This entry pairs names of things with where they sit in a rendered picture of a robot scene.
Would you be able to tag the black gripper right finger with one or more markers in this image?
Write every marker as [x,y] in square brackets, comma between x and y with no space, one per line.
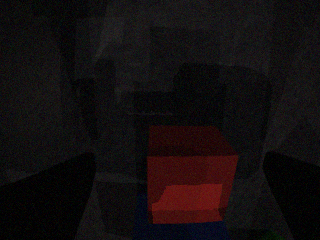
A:
[296,187]

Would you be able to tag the blue block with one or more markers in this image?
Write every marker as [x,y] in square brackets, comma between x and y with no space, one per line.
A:
[208,230]

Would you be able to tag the red block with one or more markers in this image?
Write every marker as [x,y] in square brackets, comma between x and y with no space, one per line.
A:
[190,174]

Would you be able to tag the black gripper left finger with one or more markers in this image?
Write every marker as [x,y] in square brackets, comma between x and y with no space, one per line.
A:
[49,204]

